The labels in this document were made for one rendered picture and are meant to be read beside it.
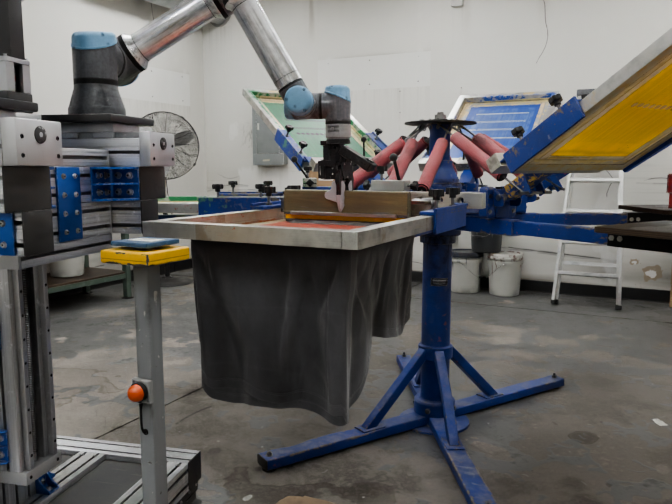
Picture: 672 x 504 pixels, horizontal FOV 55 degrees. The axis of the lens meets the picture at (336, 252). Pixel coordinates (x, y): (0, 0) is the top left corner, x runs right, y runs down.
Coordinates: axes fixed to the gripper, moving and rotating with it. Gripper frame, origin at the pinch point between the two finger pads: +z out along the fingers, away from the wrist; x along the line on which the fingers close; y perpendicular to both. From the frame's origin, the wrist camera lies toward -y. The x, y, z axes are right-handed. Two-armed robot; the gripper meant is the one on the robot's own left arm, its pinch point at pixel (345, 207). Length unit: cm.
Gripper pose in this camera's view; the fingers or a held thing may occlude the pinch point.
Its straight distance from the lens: 191.0
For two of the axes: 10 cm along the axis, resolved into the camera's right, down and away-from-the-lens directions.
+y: -8.9, -0.5, 4.4
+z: 0.1, 9.9, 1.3
